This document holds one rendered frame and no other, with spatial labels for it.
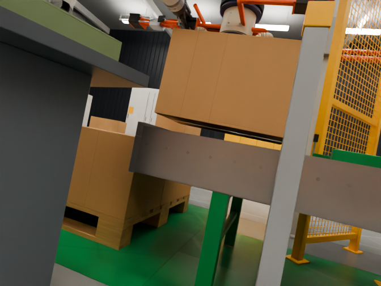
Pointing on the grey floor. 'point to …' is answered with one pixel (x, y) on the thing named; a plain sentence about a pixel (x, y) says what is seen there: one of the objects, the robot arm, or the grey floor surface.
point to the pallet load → (108, 124)
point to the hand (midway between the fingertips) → (189, 25)
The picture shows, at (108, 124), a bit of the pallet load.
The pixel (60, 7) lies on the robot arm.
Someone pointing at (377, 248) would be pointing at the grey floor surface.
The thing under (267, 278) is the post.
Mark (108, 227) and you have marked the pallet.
